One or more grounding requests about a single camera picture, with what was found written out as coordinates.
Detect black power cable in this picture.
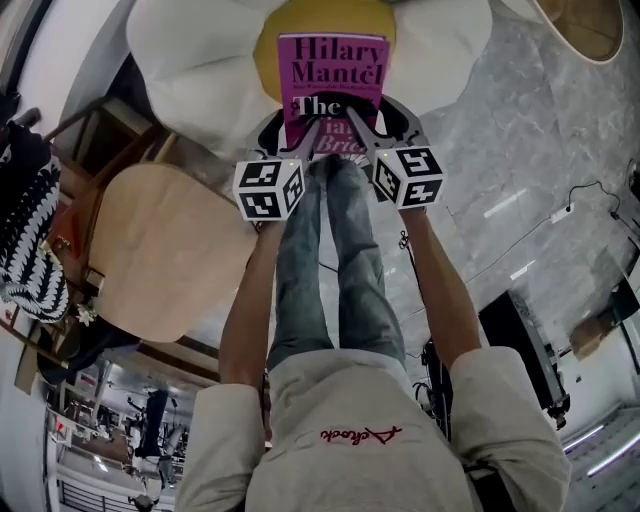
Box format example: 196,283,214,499
567,180,621,217

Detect person's jeans leg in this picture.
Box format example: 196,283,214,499
324,159,407,369
267,162,346,371

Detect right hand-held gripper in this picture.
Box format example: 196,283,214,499
345,96,447,211

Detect person's right forearm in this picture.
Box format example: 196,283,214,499
397,207,485,366

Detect black screen panel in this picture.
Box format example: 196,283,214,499
477,291,572,419

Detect person's left jeans leg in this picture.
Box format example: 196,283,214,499
267,162,346,371

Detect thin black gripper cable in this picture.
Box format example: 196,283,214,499
398,229,436,354

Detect person's grey shirt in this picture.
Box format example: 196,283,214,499
174,344,572,512

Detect white flower-shaped floor cushion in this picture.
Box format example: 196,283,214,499
124,0,494,166

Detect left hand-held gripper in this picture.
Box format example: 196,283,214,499
233,110,324,222

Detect wooden shelf rack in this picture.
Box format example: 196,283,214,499
14,94,179,396

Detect person's right jeans leg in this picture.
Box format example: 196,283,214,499
324,159,407,369

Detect person's left forearm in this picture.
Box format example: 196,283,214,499
218,219,286,386

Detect small potted white flowers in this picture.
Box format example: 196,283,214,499
74,299,101,329

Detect black white striped knit blanket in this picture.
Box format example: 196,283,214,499
0,122,71,329

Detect pink book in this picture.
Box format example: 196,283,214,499
276,32,392,160

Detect wooden coffee table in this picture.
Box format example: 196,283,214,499
92,162,259,345

